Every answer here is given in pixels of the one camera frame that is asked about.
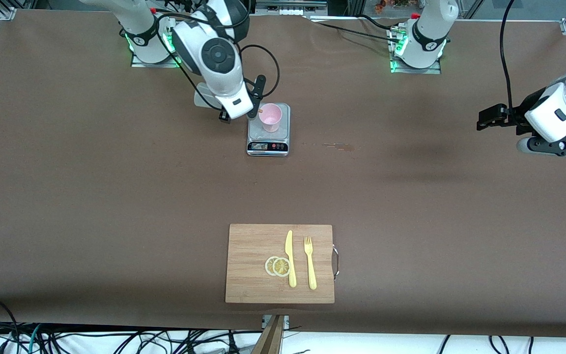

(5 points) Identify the pink plastic cup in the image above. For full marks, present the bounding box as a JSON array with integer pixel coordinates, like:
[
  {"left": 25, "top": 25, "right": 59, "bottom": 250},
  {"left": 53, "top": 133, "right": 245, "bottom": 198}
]
[{"left": 259, "top": 103, "right": 283, "bottom": 133}]

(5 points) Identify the silver digital kitchen scale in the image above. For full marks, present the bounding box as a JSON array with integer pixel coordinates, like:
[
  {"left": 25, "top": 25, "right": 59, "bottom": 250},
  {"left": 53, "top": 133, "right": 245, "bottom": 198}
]
[{"left": 247, "top": 103, "right": 291, "bottom": 157}]

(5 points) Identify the white power strip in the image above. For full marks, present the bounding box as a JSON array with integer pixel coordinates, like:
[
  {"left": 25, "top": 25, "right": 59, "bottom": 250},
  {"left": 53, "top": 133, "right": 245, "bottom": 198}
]
[{"left": 256, "top": 0, "right": 328, "bottom": 15}]

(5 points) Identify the brown table cover sheet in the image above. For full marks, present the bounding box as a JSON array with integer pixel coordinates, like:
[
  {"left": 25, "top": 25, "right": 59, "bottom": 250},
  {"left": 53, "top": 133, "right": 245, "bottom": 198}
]
[{"left": 0, "top": 9, "right": 566, "bottom": 339}]

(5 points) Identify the yellow plastic knife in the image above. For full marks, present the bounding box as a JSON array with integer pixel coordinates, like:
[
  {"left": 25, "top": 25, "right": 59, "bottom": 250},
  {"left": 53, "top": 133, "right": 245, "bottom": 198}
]
[{"left": 285, "top": 230, "right": 297, "bottom": 288}]

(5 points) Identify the yellow plastic fork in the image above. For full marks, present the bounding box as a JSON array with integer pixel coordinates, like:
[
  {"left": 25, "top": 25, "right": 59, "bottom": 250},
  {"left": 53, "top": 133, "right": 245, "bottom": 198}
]
[{"left": 304, "top": 236, "right": 317, "bottom": 290}]

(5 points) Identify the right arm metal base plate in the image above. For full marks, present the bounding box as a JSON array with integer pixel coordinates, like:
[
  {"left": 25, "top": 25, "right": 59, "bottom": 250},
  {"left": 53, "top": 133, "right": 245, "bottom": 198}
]
[{"left": 131, "top": 19, "right": 184, "bottom": 68}]

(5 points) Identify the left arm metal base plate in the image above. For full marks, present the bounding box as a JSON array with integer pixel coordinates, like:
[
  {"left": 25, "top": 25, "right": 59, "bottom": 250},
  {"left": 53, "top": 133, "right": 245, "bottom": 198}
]
[{"left": 389, "top": 25, "right": 442, "bottom": 74}]

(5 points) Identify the wooden cutting board metal handle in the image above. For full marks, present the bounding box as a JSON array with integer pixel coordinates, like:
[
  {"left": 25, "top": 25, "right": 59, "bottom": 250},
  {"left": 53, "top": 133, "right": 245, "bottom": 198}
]
[{"left": 225, "top": 224, "right": 340, "bottom": 304}]

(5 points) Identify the black left arm base cable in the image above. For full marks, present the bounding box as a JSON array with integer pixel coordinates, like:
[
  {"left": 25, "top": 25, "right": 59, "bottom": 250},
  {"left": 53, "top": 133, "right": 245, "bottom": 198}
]
[{"left": 308, "top": 14, "right": 402, "bottom": 44}]

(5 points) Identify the small metal bracket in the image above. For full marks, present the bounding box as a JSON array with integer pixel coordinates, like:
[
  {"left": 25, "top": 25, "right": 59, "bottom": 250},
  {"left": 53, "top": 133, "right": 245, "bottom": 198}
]
[{"left": 262, "top": 315, "right": 290, "bottom": 330}]

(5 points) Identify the wooden post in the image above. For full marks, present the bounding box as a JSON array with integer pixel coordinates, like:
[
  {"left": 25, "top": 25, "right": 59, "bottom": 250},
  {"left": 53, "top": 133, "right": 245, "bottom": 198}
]
[{"left": 251, "top": 315, "right": 284, "bottom": 354}]

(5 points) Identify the teal floor cable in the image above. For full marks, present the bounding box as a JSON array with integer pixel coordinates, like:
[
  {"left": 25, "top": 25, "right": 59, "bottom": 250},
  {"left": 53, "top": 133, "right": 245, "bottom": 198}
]
[{"left": 15, "top": 324, "right": 44, "bottom": 354}]

